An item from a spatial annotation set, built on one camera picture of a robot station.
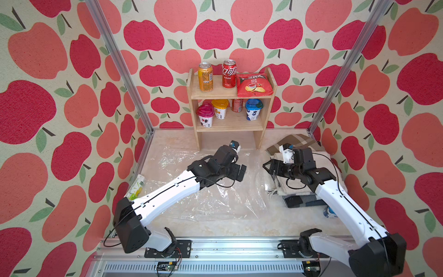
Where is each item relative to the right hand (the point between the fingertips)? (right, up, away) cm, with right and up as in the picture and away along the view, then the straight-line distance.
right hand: (270, 169), depth 80 cm
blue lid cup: (-6, +32, +11) cm, 34 cm away
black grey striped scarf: (+14, -16, +4) cm, 22 cm away
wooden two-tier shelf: (-15, +24, +18) cm, 33 cm away
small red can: (-14, +35, +18) cm, 41 cm away
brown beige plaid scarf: (+25, +14, +28) cm, 41 cm away
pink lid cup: (-31, +28, +7) cm, 42 cm away
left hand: (-15, +1, -5) cm, 16 cm away
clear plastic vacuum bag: (-20, -15, +2) cm, 25 cm away
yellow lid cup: (-24, +32, +11) cm, 42 cm away
